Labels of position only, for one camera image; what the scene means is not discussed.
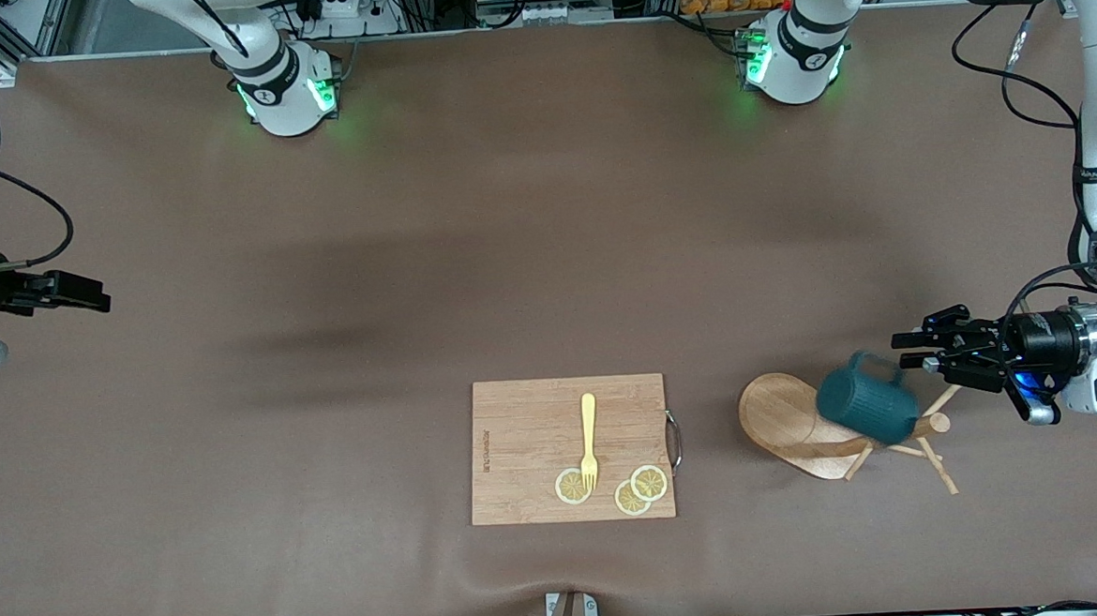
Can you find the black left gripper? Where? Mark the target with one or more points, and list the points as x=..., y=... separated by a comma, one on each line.
x=1038, y=338

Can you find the teal cup with yellow inside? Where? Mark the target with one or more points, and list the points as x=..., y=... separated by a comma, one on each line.
x=868, y=404

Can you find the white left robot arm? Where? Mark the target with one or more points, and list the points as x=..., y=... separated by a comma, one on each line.
x=794, y=65

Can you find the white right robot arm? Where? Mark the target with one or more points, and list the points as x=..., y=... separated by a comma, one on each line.
x=279, y=97

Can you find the wooden cup rack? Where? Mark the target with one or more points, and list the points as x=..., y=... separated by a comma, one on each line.
x=780, y=418

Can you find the large table mat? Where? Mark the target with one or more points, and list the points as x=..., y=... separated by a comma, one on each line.
x=239, y=503

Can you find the lemon slice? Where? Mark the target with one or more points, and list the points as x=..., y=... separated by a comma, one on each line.
x=569, y=488
x=631, y=501
x=651, y=481

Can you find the yellow plastic fork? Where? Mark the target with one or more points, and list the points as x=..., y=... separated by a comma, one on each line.
x=588, y=419

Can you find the white power strip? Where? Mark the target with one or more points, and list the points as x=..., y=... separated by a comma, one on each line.
x=345, y=7

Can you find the wooden cutting board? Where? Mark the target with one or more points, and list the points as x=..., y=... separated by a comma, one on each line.
x=527, y=440

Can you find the long white socket strip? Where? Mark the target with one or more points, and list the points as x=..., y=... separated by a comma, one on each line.
x=542, y=13

